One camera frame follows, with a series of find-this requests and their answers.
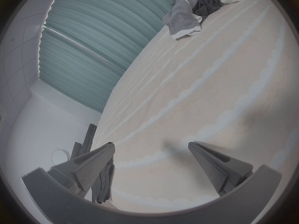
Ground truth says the round white mirror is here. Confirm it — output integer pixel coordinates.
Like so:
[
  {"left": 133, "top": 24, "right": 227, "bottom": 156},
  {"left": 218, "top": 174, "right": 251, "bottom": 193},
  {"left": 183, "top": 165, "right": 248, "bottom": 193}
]
[{"left": 51, "top": 149, "right": 70, "bottom": 163}]

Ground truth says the blue-green curtain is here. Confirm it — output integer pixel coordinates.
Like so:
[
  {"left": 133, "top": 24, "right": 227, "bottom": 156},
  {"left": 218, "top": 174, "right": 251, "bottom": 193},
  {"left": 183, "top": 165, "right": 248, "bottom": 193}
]
[
  {"left": 37, "top": 28, "right": 125, "bottom": 113},
  {"left": 44, "top": 0, "right": 175, "bottom": 71}
]

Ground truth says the black T-shirt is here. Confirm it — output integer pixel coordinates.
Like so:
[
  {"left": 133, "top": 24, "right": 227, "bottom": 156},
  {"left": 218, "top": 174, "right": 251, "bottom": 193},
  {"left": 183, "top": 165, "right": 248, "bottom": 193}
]
[{"left": 92, "top": 142, "right": 115, "bottom": 205}]

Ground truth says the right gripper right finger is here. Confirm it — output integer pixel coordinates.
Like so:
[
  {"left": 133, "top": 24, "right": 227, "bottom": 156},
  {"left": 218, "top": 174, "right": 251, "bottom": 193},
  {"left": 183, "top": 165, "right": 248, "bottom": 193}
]
[{"left": 188, "top": 142, "right": 254, "bottom": 194}]

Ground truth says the pile of clothes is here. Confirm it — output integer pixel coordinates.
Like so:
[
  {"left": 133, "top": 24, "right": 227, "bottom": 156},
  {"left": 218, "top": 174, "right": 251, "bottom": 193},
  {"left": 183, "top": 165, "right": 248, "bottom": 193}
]
[{"left": 162, "top": 0, "right": 242, "bottom": 41}]

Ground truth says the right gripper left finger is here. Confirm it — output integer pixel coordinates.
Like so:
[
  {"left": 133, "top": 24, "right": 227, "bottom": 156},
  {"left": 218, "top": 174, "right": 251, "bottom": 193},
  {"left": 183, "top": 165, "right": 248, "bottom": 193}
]
[{"left": 48, "top": 142, "right": 116, "bottom": 196}]

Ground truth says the bed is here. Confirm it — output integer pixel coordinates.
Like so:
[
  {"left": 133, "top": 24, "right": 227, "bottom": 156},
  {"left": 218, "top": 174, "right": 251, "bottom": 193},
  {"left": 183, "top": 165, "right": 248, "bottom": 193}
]
[{"left": 83, "top": 0, "right": 299, "bottom": 213}]

